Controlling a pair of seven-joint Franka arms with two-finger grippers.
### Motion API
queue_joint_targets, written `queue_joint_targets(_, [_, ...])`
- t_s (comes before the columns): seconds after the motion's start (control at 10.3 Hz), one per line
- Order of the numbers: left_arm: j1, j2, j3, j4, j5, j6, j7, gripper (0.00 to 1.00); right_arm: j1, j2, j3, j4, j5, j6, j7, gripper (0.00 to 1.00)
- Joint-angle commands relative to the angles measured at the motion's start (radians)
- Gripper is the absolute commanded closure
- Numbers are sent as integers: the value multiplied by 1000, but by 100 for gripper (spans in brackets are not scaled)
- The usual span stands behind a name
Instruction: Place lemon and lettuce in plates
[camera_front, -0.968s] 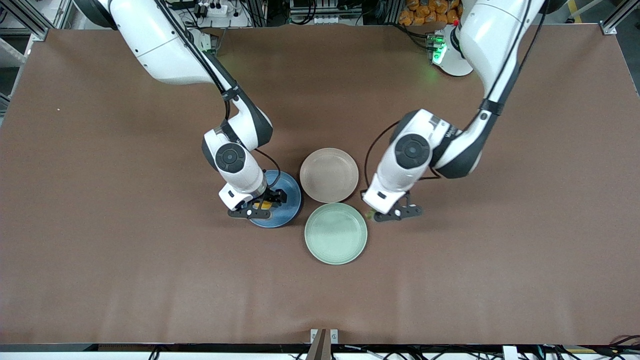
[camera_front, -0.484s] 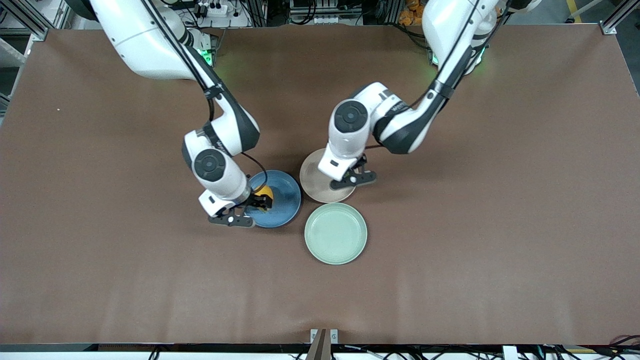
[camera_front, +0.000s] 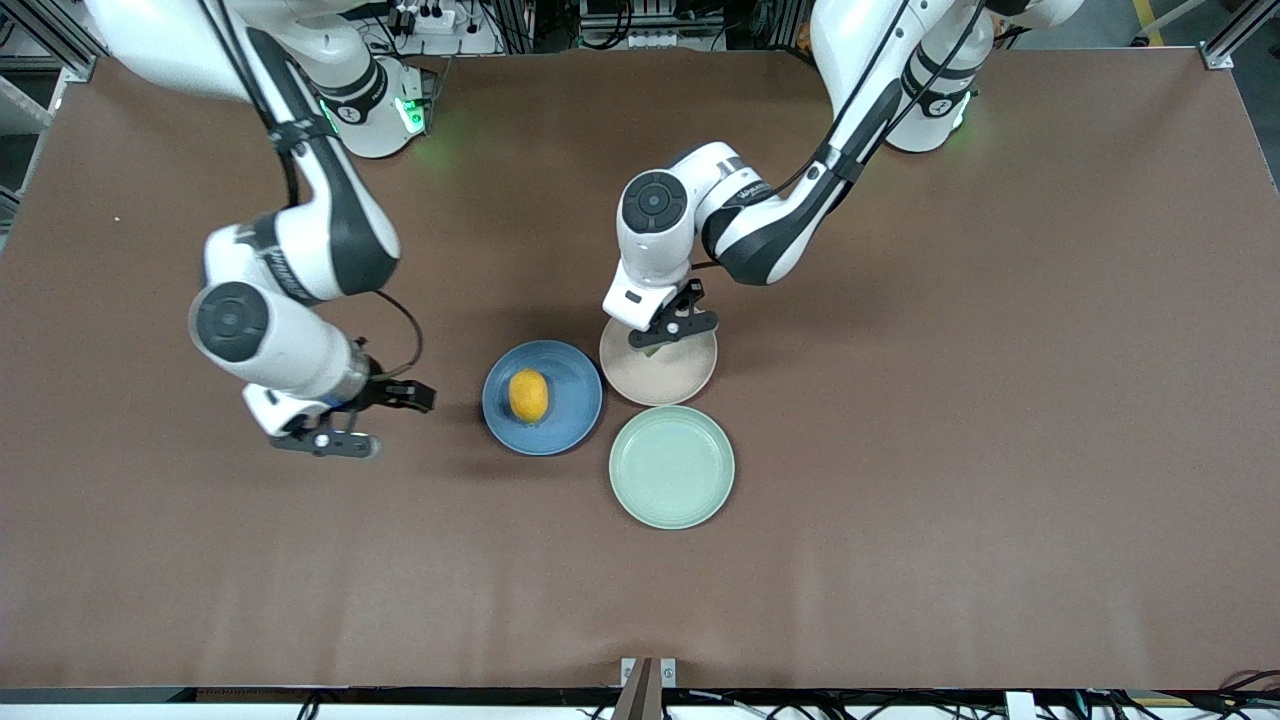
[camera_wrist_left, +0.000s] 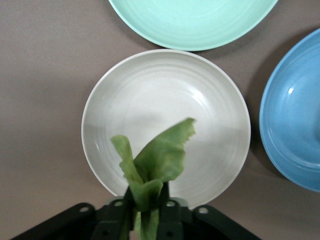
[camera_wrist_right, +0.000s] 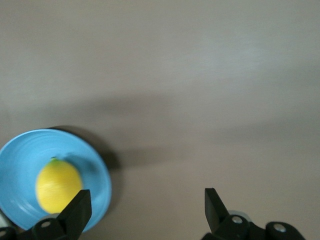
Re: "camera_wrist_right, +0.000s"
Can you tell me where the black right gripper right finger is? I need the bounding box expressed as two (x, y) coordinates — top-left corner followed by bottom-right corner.
(201, 187), (306, 240)

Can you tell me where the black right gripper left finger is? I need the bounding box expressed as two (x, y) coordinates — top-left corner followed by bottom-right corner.
(32, 189), (92, 240)

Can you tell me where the yellow lemon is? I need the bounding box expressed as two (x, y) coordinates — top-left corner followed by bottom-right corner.
(35, 156), (83, 215)

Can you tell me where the blue round plate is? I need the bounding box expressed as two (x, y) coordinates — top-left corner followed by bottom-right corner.
(0, 128), (113, 232)

